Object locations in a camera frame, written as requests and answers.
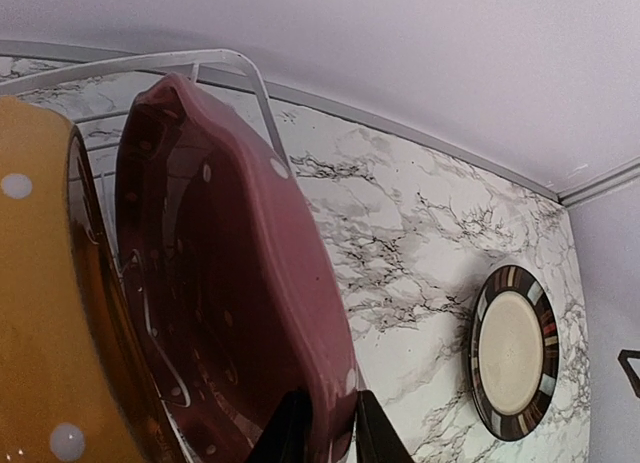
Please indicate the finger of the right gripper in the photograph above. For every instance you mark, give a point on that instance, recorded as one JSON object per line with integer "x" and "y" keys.
{"x": 625, "y": 358}

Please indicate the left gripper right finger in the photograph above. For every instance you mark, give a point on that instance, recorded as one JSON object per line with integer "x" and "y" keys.
{"x": 376, "y": 439}

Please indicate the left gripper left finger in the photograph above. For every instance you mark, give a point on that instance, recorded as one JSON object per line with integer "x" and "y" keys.
{"x": 285, "y": 437}

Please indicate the black striped plate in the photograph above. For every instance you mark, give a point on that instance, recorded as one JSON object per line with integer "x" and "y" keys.
{"x": 513, "y": 353}

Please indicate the maroon polka dot plate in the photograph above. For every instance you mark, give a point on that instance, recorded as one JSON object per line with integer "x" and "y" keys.
{"x": 234, "y": 298}

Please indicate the yellow polka dot plate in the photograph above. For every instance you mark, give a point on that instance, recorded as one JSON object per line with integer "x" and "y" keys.
{"x": 55, "y": 293}

